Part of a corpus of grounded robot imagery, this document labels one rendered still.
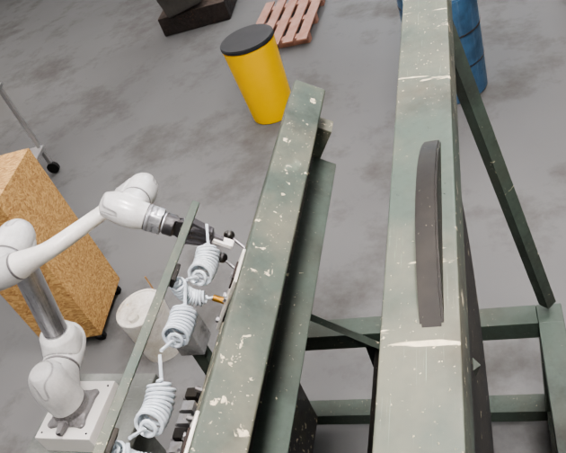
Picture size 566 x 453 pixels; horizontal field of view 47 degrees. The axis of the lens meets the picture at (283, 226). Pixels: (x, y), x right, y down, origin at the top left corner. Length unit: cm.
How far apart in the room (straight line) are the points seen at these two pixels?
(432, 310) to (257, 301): 61
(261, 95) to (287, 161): 384
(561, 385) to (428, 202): 161
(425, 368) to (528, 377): 264
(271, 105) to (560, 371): 375
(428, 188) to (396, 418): 34
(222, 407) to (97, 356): 323
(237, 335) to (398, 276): 50
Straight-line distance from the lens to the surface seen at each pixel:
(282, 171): 166
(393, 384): 78
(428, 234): 87
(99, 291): 444
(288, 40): 676
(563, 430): 236
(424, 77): 128
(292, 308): 165
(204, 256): 158
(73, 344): 288
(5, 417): 454
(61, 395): 280
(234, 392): 124
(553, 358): 251
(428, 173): 96
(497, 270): 386
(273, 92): 553
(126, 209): 211
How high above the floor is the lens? 284
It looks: 39 degrees down
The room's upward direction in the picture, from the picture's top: 23 degrees counter-clockwise
